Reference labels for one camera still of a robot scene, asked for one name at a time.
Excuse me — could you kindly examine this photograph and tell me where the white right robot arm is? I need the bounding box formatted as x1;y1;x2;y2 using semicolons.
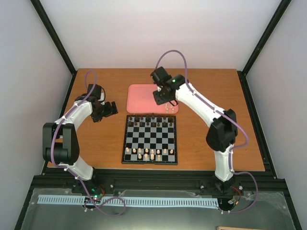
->
151;67;238;194

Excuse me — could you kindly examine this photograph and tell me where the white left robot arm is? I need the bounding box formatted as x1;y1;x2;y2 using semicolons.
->
42;84;118;193

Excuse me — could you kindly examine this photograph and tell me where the black white chess board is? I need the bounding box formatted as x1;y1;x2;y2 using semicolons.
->
121;114;178;165

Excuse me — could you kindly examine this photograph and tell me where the pink plastic tray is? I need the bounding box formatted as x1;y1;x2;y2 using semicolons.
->
127;84;179;114

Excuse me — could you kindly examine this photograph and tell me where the light blue cable duct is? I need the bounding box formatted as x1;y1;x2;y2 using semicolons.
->
37;195;219;209

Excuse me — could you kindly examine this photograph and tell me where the black aluminium frame post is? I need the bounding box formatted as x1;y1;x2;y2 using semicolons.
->
30;0;76;75

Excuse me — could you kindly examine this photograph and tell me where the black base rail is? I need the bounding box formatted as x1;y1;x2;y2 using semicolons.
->
31;167;288;199

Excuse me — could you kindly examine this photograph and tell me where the black right frame post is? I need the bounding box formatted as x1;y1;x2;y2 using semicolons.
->
242;0;291;77

